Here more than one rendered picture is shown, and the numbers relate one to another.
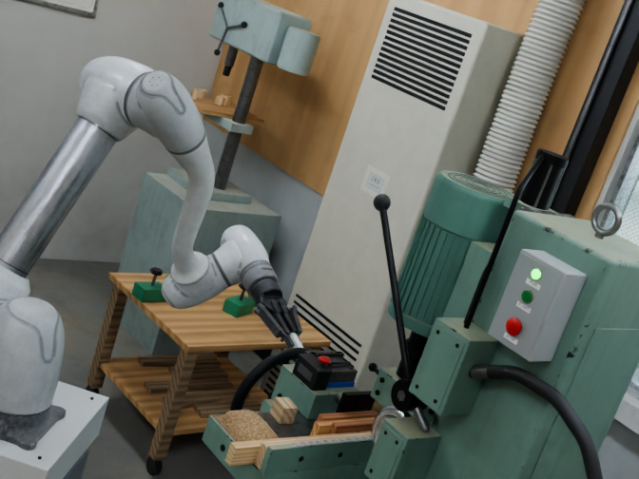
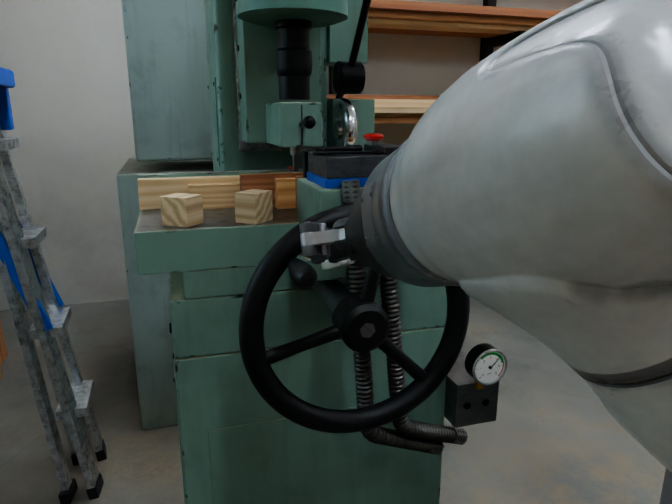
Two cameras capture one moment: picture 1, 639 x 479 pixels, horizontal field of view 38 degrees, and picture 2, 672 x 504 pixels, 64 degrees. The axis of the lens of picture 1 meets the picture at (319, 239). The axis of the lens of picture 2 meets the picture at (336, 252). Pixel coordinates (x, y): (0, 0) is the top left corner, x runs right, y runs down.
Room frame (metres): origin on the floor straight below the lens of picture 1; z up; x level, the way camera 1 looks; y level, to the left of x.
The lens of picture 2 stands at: (2.65, 0.19, 1.05)
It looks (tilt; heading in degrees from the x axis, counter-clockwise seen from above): 14 degrees down; 205
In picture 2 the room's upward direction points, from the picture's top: straight up
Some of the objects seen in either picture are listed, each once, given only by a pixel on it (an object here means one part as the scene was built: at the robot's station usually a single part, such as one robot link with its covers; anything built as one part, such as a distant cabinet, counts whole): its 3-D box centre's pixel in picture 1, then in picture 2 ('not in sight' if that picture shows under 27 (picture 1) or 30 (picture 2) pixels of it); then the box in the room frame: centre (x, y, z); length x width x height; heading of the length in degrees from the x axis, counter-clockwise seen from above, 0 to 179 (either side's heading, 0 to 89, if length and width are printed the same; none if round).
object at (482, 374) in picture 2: not in sight; (483, 368); (1.82, 0.07, 0.65); 0.06 x 0.04 x 0.08; 132
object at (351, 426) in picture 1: (372, 432); (310, 188); (1.83, -0.24, 0.93); 0.24 x 0.02 x 0.06; 132
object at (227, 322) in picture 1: (204, 355); not in sight; (3.27, 0.27, 0.32); 0.66 x 0.57 x 0.64; 135
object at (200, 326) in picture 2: not in sight; (284, 265); (1.74, -0.35, 0.76); 0.57 x 0.45 x 0.09; 42
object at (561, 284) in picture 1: (535, 305); not in sight; (1.50, -0.38, 1.40); 0.10 x 0.06 x 0.16; 42
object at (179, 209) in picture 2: not in sight; (182, 209); (2.06, -0.33, 0.92); 0.04 x 0.04 x 0.04; 5
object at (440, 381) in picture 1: (452, 366); (343, 26); (1.57, -0.30, 1.23); 0.09 x 0.08 x 0.15; 42
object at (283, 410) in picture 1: (283, 410); not in sight; (1.82, -0.04, 0.92); 0.05 x 0.04 x 0.04; 35
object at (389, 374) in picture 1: (405, 401); (293, 128); (1.82, -0.28, 1.03); 0.14 x 0.07 x 0.09; 42
